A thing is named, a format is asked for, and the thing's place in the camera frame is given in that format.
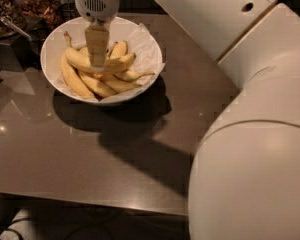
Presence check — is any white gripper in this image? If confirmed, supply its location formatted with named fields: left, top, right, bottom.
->
left=75, top=0, right=120, bottom=71

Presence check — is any yellow banana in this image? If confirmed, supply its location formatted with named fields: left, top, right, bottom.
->
left=61, top=55, right=94, bottom=99
left=63, top=31, right=136, bottom=74
left=105, top=80, right=138, bottom=93
left=78, top=71, right=116, bottom=98
left=79, top=46, right=89, bottom=56
left=108, top=41, right=128, bottom=59

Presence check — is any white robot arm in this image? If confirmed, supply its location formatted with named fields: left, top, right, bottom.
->
left=155, top=0, right=300, bottom=240

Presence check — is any white bowl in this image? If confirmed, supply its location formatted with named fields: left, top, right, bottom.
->
left=39, top=15, right=164, bottom=106

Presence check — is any right banana with stem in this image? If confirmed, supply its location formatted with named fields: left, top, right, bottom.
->
left=115, top=69, right=154, bottom=82

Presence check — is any dark cup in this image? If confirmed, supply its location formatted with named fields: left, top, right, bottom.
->
left=60, top=2, right=79, bottom=21

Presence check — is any tray of brown snacks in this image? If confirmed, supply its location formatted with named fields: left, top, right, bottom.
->
left=18, top=0, right=63, bottom=30

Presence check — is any metal spoon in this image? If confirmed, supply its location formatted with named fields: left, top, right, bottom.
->
left=1, top=16, right=32, bottom=41

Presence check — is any glass jar with snacks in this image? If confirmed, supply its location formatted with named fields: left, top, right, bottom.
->
left=0, top=0, right=26, bottom=40

